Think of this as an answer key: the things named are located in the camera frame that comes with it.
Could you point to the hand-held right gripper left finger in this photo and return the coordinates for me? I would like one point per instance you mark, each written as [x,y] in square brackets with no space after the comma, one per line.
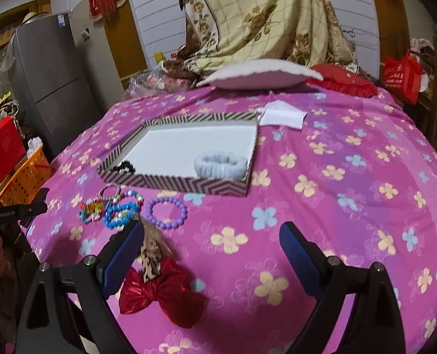
[122,258]

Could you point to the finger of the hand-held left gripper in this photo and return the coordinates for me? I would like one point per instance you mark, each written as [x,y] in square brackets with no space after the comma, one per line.
[37,206]

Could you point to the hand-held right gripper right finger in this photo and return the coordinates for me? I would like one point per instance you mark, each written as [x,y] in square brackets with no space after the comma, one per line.
[299,261]

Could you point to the leopard print hair bow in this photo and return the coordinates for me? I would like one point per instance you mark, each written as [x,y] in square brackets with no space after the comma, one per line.
[152,254]

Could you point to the shiny red hair bow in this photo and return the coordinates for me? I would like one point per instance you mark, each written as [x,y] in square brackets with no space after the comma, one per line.
[159,291]

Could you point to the striped shallow tray box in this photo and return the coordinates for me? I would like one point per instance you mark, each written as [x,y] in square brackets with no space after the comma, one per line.
[189,188]

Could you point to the orange plastic basket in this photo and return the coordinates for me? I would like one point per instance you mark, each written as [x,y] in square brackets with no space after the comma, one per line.
[26,177]

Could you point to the white plastic bag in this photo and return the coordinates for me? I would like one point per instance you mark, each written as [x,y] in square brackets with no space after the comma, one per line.
[34,145]

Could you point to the pink floral bedsheet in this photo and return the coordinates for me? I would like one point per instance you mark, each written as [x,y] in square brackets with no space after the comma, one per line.
[332,210]

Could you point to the plain red paper bag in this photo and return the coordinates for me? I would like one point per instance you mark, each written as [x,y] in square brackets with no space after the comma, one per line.
[2,147]

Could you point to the black scrunchie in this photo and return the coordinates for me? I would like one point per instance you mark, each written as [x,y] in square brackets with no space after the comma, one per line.
[126,166]

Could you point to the light blue fluffy scrunchie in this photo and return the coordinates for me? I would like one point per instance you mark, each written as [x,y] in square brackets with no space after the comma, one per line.
[218,166]

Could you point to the grey refrigerator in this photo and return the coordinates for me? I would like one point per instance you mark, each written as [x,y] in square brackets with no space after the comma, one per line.
[52,81]

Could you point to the white paper sheet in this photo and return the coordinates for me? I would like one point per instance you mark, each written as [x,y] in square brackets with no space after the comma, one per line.
[281,116]

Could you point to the clear plastic bag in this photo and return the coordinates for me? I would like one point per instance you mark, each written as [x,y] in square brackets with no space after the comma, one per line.
[148,81]

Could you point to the straw hat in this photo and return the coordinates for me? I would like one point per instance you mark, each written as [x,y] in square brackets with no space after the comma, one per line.
[33,17]

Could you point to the red ruffled pillow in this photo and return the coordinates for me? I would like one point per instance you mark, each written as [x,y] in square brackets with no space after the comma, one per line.
[343,77]

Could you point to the white pillow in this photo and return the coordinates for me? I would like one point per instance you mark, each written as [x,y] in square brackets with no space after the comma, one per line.
[259,75]

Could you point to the wooden shelf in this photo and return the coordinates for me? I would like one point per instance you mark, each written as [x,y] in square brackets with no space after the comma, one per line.
[434,99]

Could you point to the red printed shopping bag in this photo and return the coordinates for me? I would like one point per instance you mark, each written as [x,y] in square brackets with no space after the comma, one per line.
[402,77]

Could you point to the cream floral blanket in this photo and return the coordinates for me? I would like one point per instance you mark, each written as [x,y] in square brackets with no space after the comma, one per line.
[262,14]

